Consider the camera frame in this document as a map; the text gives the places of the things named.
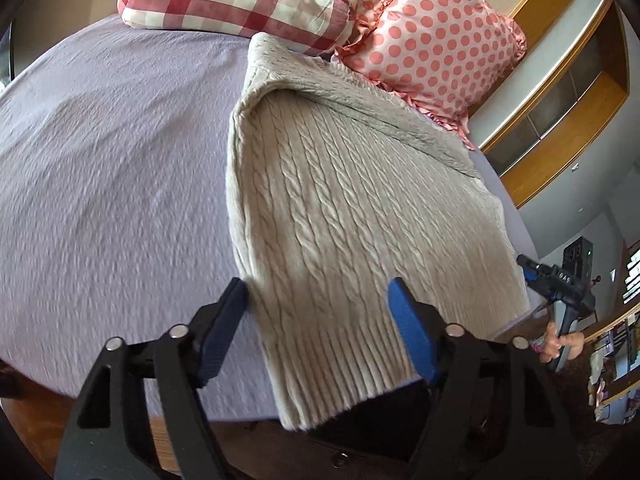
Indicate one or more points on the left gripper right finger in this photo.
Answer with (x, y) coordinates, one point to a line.
(495, 413)

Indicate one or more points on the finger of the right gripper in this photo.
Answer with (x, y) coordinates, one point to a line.
(530, 265)
(532, 277)

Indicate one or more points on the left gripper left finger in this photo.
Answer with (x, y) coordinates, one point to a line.
(109, 434)

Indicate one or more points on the beige cable-knit sweater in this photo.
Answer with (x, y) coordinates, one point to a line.
(334, 188)

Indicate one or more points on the brown fuzzy sleeve forearm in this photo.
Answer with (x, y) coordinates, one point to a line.
(605, 451)

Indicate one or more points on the person's right hand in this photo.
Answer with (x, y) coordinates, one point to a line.
(554, 344)

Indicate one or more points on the wooden bookshelf with books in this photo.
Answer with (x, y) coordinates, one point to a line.
(613, 384)

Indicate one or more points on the lilac bed sheet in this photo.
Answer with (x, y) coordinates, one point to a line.
(114, 219)

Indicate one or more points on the pink polka dot pillow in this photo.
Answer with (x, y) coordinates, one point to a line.
(439, 56)

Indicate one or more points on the red plaid pillow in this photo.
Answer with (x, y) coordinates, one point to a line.
(311, 27)

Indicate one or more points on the wooden framed wall cabinet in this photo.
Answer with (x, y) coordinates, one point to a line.
(536, 121)

